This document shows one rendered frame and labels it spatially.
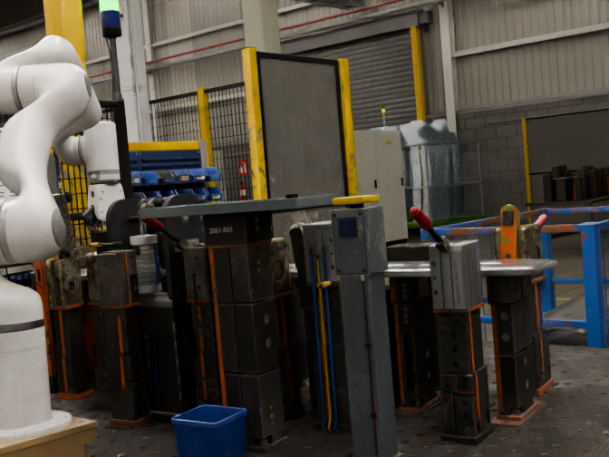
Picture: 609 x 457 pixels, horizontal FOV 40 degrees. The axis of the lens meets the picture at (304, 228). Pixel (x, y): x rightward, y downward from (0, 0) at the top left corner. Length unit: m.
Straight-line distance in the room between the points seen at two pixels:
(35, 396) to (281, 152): 3.60
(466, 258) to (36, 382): 0.81
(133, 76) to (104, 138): 4.67
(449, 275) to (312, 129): 3.83
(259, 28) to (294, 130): 4.60
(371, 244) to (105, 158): 1.04
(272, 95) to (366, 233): 3.67
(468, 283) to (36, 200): 0.79
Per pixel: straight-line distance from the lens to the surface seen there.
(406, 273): 1.66
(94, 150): 2.25
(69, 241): 2.17
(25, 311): 1.59
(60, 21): 3.08
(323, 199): 1.48
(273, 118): 5.00
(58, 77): 1.82
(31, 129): 1.74
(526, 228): 1.81
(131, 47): 6.95
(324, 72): 5.46
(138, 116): 6.88
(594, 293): 3.41
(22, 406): 1.60
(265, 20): 9.69
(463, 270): 1.49
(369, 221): 1.39
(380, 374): 1.43
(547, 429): 1.64
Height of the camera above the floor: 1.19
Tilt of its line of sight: 3 degrees down
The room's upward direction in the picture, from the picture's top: 5 degrees counter-clockwise
